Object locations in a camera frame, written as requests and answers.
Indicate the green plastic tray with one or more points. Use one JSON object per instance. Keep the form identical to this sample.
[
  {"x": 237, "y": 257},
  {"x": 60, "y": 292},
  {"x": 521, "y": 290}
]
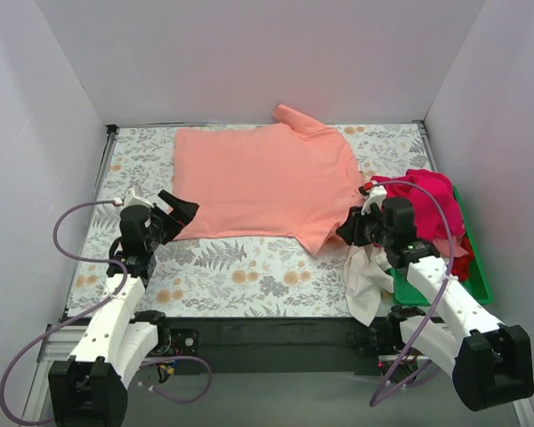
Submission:
[{"x": 477, "y": 285}]

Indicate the magenta t shirt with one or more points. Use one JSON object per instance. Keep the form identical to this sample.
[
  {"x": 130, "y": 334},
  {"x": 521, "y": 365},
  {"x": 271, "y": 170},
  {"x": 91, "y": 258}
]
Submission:
[{"x": 427, "y": 217}]

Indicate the salmon pink t shirt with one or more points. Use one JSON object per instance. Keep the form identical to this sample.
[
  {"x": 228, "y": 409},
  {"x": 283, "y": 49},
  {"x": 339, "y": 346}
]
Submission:
[{"x": 296, "y": 178}]

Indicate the white t shirt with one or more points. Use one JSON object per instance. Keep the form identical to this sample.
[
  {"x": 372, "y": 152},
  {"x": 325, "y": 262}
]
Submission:
[{"x": 366, "y": 278}]

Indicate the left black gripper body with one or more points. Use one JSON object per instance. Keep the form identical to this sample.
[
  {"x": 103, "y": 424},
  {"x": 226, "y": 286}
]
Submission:
[{"x": 165, "y": 221}]

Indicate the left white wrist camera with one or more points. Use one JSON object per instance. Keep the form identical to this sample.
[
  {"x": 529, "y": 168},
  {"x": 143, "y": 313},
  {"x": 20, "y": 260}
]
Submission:
[{"x": 133, "y": 196}]

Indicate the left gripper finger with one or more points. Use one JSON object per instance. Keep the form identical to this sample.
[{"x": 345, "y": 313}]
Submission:
[
  {"x": 181, "y": 211},
  {"x": 170, "y": 229}
]

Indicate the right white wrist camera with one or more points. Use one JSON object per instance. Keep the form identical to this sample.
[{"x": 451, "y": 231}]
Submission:
[{"x": 373, "y": 194}]

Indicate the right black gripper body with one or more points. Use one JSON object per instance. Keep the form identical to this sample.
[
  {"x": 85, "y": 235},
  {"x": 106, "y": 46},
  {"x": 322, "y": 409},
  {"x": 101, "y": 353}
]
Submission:
[{"x": 356, "y": 229}]

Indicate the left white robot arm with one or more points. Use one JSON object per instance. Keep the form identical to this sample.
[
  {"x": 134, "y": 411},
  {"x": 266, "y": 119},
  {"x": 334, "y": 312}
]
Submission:
[{"x": 90, "y": 387}]

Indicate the red t shirt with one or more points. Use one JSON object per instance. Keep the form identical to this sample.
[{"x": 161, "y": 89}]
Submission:
[{"x": 464, "y": 258}]

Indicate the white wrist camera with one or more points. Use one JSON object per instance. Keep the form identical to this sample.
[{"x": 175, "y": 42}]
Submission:
[
  {"x": 133, "y": 196},
  {"x": 373, "y": 194}
]

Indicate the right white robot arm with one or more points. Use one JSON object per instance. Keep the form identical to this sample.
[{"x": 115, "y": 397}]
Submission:
[{"x": 490, "y": 363}]

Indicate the floral table mat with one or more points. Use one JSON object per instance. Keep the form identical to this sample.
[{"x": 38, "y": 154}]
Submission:
[{"x": 235, "y": 277}]

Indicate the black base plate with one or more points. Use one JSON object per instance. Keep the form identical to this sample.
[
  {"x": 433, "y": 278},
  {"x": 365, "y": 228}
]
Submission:
[{"x": 277, "y": 345}]

